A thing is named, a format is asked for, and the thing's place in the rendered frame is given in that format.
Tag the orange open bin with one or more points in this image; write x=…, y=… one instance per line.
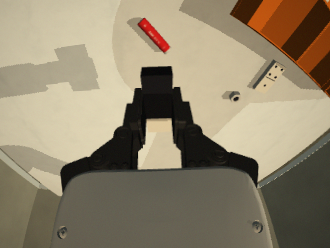
x=295, y=26

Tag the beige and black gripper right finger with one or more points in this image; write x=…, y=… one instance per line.
x=201, y=151

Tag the beige domino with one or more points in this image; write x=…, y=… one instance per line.
x=269, y=76

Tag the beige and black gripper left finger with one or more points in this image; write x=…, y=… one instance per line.
x=119, y=152

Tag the red battery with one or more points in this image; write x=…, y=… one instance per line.
x=151, y=32

